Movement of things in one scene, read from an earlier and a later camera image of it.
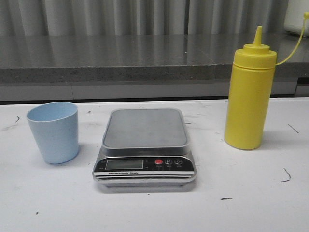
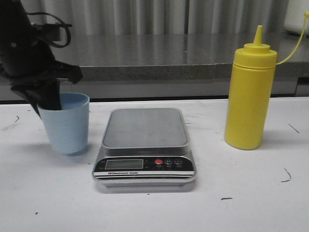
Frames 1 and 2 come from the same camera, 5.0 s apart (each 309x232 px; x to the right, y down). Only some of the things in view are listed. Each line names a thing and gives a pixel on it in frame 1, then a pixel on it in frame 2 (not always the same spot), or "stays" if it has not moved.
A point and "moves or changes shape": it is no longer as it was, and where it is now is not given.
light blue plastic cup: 55,126 moves or changes shape
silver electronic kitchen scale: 145,147 stays
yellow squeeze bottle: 252,76 stays
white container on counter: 294,19 stays
